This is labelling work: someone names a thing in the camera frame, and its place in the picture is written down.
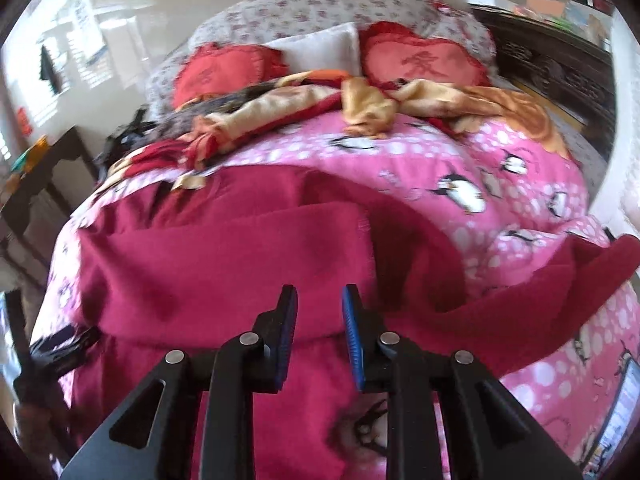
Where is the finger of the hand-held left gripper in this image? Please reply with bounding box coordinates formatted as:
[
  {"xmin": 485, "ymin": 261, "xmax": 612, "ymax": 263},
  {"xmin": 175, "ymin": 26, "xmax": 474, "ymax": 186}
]
[{"xmin": 29, "ymin": 326, "xmax": 102, "ymax": 375}]

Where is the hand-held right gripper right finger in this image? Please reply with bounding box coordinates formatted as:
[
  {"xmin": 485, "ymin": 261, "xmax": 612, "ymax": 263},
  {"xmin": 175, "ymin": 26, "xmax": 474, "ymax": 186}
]
[{"xmin": 341, "ymin": 284, "xmax": 583, "ymax": 480}]

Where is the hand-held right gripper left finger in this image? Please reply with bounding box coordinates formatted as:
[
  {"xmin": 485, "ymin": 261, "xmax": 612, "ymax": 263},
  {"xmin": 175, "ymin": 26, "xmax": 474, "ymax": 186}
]
[{"xmin": 60, "ymin": 284, "xmax": 301, "ymax": 480}]

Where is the maroon knit garment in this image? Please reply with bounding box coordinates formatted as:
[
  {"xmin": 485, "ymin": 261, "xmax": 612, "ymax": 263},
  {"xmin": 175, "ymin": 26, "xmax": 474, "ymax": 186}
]
[{"xmin": 70, "ymin": 162, "xmax": 640, "ymax": 480}]

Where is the dark wooden table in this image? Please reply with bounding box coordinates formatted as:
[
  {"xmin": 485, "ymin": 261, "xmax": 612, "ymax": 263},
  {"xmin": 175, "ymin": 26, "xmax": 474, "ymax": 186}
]
[{"xmin": 0, "ymin": 127, "xmax": 101, "ymax": 291}]

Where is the pink penguin print blanket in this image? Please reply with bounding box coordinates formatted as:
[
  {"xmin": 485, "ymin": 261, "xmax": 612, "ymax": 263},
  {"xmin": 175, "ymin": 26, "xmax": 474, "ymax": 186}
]
[{"xmin": 30, "ymin": 110, "xmax": 640, "ymax": 480}]

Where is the yellow green cloth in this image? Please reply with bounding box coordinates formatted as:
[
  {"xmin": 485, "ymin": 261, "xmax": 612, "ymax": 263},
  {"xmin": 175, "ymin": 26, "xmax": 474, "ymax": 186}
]
[{"xmin": 12, "ymin": 135, "xmax": 51, "ymax": 171}]

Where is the black bag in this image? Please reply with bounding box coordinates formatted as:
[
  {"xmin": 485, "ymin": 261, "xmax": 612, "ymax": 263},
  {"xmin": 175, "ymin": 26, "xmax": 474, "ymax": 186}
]
[{"xmin": 97, "ymin": 105, "xmax": 161, "ymax": 181}]

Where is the orange red floral blanket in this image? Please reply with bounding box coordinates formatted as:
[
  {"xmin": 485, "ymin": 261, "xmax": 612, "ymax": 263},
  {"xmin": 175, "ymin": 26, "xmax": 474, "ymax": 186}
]
[{"xmin": 107, "ymin": 67, "xmax": 571, "ymax": 191}]

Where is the dark patterned blanket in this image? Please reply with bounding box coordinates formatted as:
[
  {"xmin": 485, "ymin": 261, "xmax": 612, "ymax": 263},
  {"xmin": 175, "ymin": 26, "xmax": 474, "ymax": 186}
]
[{"xmin": 150, "ymin": 82, "xmax": 286, "ymax": 136}]

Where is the red heart-shaped frilled pillow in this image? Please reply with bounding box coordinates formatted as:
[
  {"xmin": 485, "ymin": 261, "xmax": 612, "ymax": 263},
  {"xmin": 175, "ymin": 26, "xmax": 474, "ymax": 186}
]
[
  {"xmin": 172, "ymin": 42, "xmax": 288, "ymax": 111},
  {"xmin": 357, "ymin": 21, "xmax": 493, "ymax": 88}
]

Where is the blue printed panel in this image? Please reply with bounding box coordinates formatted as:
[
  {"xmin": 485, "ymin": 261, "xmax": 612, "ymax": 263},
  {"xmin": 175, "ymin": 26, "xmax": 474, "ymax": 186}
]
[{"xmin": 585, "ymin": 355, "xmax": 640, "ymax": 478}]

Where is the white pillow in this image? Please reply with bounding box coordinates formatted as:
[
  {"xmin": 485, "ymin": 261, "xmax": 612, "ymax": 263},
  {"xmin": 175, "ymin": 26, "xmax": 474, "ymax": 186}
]
[{"xmin": 262, "ymin": 22, "xmax": 361, "ymax": 78}]

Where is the dark hanging garment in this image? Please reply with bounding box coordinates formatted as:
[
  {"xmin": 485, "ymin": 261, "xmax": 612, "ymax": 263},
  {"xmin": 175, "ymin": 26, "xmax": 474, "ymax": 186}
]
[{"xmin": 40, "ymin": 45, "xmax": 62, "ymax": 93}]

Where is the grey floral bedding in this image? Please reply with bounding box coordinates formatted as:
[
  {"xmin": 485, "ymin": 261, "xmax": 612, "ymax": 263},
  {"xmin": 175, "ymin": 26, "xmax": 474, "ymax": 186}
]
[{"xmin": 145, "ymin": 0, "xmax": 496, "ymax": 121}]

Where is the dark carved wooden headboard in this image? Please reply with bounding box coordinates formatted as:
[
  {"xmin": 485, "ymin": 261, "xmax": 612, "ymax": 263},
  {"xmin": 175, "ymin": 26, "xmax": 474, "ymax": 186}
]
[{"xmin": 470, "ymin": 5, "xmax": 618, "ymax": 161}]

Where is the white upholstered furniture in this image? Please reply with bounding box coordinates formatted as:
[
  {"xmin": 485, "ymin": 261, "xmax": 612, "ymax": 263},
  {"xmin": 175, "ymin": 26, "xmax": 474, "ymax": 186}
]
[{"xmin": 587, "ymin": 20, "xmax": 640, "ymax": 241}]

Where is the pile of colourful papers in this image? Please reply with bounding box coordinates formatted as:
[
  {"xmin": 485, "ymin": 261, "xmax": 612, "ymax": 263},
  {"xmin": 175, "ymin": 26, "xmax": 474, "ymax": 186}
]
[{"xmin": 515, "ymin": 0, "xmax": 616, "ymax": 46}]

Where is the white wall calendar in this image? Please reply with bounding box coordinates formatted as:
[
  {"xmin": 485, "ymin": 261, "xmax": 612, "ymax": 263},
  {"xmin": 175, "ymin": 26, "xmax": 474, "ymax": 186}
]
[{"xmin": 72, "ymin": 0, "xmax": 108, "ymax": 61}]

